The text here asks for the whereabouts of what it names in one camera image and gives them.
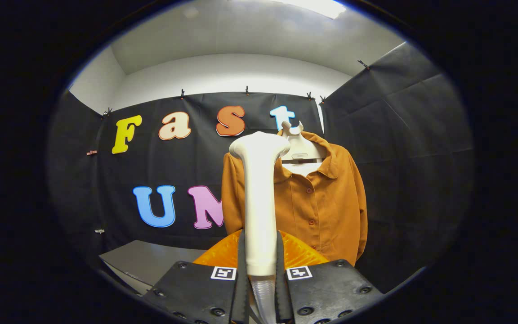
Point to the large ceiling light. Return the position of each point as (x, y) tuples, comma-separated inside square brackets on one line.
[(317, 6)]

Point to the row of black clips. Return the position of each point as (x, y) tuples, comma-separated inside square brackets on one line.
[(247, 91)]

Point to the grey cabinet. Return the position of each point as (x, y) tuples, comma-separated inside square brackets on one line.
[(151, 261)]

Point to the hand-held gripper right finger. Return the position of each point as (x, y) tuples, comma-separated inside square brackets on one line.
[(280, 288)]

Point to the brown button shirt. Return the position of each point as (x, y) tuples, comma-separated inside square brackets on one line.
[(322, 202)]

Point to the white garment steamer head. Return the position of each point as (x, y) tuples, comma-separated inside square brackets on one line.
[(259, 202)]

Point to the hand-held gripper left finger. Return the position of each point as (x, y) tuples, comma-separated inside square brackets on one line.
[(240, 288)]

